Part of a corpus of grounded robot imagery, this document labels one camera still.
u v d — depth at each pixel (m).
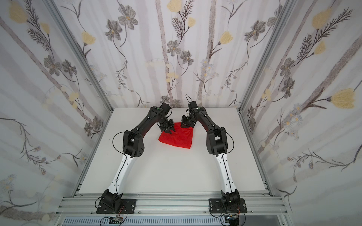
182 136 0.98
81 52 0.86
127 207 0.73
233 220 0.71
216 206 0.73
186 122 0.94
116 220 0.71
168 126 0.92
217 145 0.66
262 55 0.89
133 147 0.67
